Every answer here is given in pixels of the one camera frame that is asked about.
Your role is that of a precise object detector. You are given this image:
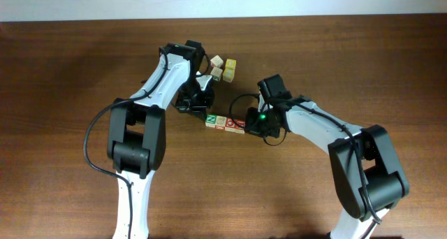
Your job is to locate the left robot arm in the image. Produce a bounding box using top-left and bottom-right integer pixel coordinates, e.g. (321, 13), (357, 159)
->
(107, 40), (214, 238)

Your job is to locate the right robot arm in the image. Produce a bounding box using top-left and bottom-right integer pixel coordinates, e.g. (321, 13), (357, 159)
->
(245, 96), (410, 238)

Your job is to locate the wooden block with 9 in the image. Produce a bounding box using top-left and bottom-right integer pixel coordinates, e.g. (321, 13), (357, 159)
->
(210, 66), (223, 82)

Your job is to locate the wooden block with 5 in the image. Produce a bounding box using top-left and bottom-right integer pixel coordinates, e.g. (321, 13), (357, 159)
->
(215, 115), (227, 130)

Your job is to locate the red E block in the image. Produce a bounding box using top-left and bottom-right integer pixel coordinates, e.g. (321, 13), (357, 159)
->
(235, 119), (245, 134)

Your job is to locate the green N block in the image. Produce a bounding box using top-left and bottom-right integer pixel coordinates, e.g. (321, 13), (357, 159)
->
(205, 114), (217, 129)

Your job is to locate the wooden block with 2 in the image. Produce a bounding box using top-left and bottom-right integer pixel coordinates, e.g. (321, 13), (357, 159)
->
(210, 55), (224, 68)

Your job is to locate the red Q block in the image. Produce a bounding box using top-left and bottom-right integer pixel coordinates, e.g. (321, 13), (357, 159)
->
(224, 118), (235, 132)

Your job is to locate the yellow K block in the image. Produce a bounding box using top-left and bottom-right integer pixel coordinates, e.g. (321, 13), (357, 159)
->
(225, 59), (237, 70)

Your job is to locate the yellow framed block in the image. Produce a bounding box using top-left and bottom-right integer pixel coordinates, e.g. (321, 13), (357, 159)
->
(222, 68), (235, 82)

